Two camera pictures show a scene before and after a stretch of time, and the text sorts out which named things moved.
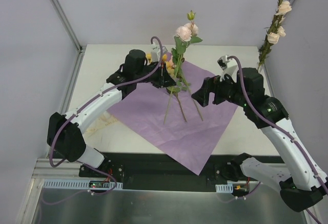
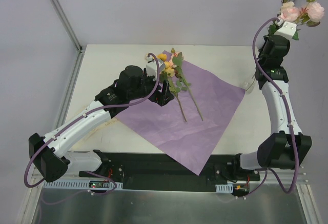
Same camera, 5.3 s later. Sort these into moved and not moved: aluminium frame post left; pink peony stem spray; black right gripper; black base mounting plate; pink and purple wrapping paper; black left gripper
Moved: black left gripper; black right gripper; pink peony stem spray
Not moved: aluminium frame post left; black base mounting plate; pink and purple wrapping paper
